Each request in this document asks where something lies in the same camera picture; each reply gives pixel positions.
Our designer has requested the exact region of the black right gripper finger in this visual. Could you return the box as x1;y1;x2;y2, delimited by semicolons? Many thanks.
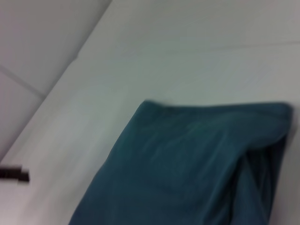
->
0;165;31;184

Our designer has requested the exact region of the blue t-shirt with FREE print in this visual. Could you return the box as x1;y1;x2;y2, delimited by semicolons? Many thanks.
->
67;99;296;225

